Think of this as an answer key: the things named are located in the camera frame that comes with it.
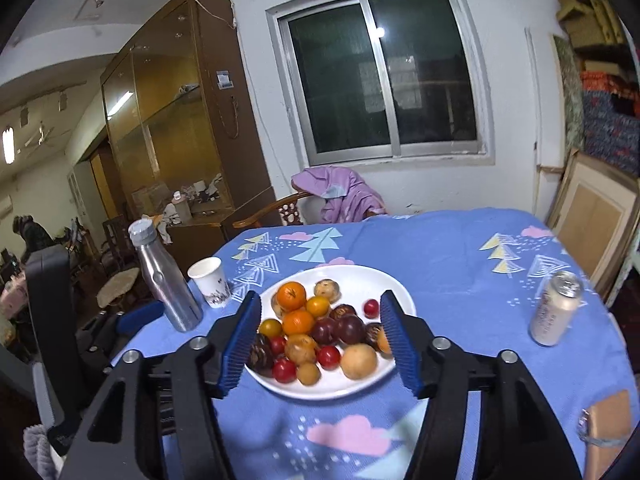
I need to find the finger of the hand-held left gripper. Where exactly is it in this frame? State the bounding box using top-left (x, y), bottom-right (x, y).
top-left (115, 301), bottom-right (167, 338)

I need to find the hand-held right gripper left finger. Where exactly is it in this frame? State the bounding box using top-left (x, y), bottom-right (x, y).
top-left (59, 290), bottom-right (263, 480)

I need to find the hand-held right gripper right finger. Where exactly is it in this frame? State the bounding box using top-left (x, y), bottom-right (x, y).
top-left (379, 289), bottom-right (584, 480)

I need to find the dark purple plum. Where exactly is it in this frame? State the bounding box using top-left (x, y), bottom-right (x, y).
top-left (334, 315), bottom-right (366, 345)

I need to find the yellow striped pepino melon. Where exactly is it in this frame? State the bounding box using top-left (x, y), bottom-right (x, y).
top-left (285, 334), bottom-right (319, 365)

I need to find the large orange tangerine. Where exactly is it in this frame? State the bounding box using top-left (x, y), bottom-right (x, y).
top-left (283, 309), bottom-right (316, 337)
top-left (276, 281), bottom-right (307, 312)

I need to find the small tan longan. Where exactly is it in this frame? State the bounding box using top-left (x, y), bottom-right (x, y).
top-left (296, 362), bottom-right (322, 387)

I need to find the red plum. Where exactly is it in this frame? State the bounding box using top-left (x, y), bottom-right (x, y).
top-left (311, 317), bottom-right (338, 346)

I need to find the white oval plate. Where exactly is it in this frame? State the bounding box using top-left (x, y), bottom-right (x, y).
top-left (243, 265), bottom-right (417, 401)

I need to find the spotted tan round fruit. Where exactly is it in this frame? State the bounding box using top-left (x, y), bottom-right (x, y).
top-left (314, 279), bottom-right (342, 301)

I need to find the person's left forearm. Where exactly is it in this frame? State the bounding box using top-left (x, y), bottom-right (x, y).
top-left (22, 425), bottom-right (61, 476)

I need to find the silver metal bottle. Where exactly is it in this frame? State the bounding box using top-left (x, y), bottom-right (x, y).
top-left (128, 219), bottom-right (204, 333)

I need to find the wooden chair with cushion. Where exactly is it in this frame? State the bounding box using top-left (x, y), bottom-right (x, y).
top-left (95, 215), bottom-right (146, 311)

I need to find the white paper cup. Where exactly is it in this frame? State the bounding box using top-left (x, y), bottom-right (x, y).
top-left (187, 256), bottom-right (232, 309)

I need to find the blue printed tablecloth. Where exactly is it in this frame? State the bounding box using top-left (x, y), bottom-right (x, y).
top-left (109, 207), bottom-right (640, 480)

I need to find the white drink can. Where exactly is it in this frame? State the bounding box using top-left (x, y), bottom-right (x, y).
top-left (529, 270), bottom-right (585, 347)

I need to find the purple cloth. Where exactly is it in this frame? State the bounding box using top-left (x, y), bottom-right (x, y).
top-left (291, 166), bottom-right (387, 224)

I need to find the wooden glass cabinet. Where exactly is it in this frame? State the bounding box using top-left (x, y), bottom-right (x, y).
top-left (100, 0), bottom-right (276, 241)

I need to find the sliding window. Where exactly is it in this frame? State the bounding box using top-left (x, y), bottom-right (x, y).
top-left (265, 0), bottom-right (496, 166)

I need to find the floral patterned board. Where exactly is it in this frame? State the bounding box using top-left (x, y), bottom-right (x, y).
top-left (551, 34), bottom-right (586, 153)

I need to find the stack of patterned fabrics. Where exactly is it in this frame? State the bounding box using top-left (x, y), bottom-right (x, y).
top-left (580, 72), bottom-right (640, 176)

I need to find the stack of cardboard boxes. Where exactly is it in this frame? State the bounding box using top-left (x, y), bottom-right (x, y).
top-left (545, 0), bottom-right (626, 51)

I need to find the wooden picture frame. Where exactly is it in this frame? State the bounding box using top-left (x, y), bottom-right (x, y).
top-left (547, 149), bottom-right (640, 301)

